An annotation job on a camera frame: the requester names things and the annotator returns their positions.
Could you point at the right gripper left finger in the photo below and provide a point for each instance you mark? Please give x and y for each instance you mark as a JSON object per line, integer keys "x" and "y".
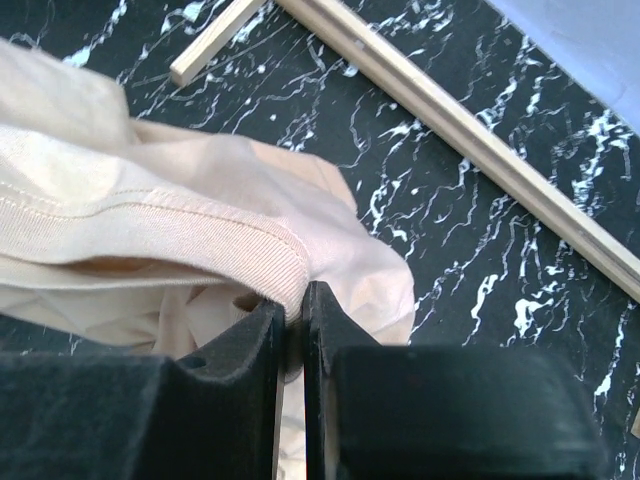
{"x": 213, "y": 414}

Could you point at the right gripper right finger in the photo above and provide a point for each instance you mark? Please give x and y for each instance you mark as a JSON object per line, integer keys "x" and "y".
{"x": 438, "y": 412}

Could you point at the beige t shirt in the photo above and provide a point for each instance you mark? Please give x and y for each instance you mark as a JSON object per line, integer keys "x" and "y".
{"x": 136, "y": 233}

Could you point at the wooden clothes rack frame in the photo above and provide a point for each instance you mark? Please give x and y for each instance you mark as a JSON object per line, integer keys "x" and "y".
{"x": 469, "y": 150}

